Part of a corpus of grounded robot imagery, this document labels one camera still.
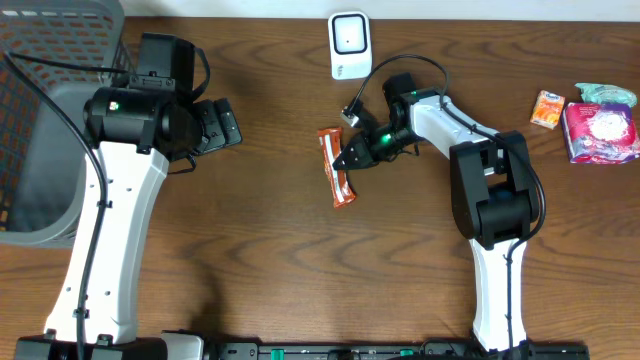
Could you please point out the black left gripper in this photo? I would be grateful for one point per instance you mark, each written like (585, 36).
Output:
(218, 126)

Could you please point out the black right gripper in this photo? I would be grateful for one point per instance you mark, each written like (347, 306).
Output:
(368, 147)

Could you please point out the orange snack bar wrapper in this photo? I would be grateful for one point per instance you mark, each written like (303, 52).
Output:
(330, 141)

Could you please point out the small orange yellow packet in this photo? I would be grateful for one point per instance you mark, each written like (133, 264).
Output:
(547, 109)

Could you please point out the red purple noodle packet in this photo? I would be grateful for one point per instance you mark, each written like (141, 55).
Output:
(600, 133)

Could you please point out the teal snack packet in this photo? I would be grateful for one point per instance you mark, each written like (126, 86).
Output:
(606, 94)

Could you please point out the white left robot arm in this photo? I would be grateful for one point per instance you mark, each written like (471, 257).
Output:
(133, 130)

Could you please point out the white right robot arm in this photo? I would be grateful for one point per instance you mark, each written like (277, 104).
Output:
(494, 196)

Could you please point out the white barcode scanner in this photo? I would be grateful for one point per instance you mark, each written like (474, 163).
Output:
(350, 45)

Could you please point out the grey plastic mesh basket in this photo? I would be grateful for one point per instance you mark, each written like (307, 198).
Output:
(68, 49)

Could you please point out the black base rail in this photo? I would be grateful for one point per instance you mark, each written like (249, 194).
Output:
(431, 349)

